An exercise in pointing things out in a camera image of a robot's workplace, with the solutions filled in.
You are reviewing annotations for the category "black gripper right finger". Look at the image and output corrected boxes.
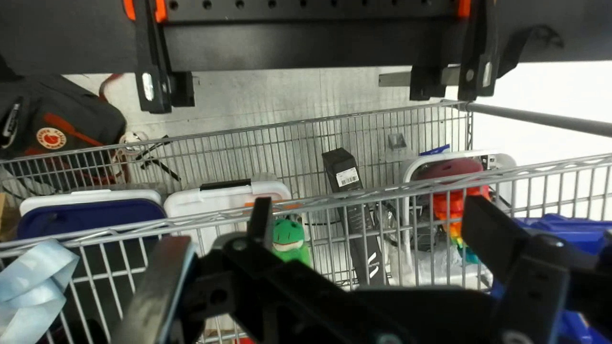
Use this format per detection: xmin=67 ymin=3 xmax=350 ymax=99
xmin=461 ymin=192 xmax=536 ymax=259

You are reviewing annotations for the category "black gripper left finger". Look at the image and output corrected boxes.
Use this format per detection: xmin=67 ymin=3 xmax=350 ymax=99
xmin=247 ymin=194 xmax=276 ymax=250

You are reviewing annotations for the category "green plush frog toy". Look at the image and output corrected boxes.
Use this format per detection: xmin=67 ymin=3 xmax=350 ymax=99
xmin=272 ymin=213 xmax=314 ymax=267

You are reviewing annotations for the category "rainbow coloured toy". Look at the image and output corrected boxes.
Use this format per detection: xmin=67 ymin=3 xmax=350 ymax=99
xmin=433 ymin=183 xmax=494 ymax=267

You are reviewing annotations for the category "white lidded storage container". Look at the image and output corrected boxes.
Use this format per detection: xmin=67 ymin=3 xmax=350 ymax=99
xmin=163 ymin=179 xmax=295 ymax=255

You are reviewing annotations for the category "white rimmed red container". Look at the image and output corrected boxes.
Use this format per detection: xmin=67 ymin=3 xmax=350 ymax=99
xmin=402 ymin=148 xmax=519 ymax=255

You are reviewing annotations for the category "blue plastic bin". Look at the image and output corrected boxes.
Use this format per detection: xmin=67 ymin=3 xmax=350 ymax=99
xmin=490 ymin=213 xmax=612 ymax=344

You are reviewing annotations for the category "black power adapter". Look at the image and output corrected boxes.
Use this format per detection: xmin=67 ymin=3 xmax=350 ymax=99
xmin=322 ymin=146 xmax=364 ymax=192

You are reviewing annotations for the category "blue lidded storage container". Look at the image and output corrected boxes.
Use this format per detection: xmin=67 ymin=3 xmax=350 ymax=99
xmin=16 ymin=186 xmax=169 ymax=242

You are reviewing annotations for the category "black backpack with orange logo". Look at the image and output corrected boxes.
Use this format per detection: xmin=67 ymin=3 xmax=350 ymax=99
xmin=0 ymin=72 xmax=129 ymax=186

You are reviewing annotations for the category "black cable bundle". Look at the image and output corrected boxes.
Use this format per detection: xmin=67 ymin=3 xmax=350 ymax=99
xmin=347 ymin=200 xmax=393 ymax=286

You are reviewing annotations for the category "grey wire rack basket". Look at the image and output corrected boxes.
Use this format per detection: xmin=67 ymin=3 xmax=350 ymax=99
xmin=0 ymin=99 xmax=612 ymax=344

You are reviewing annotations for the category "black clamp with orange handle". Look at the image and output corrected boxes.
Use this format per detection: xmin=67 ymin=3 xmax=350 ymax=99
xmin=121 ymin=0 xmax=197 ymax=114
xmin=408 ymin=0 xmax=502 ymax=102

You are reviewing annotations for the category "black overhead rail mount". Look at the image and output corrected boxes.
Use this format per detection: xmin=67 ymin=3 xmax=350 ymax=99
xmin=0 ymin=0 xmax=612 ymax=76

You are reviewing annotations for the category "black strap hook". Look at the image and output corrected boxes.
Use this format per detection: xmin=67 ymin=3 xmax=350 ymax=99
xmin=496 ymin=22 xmax=567 ymax=78

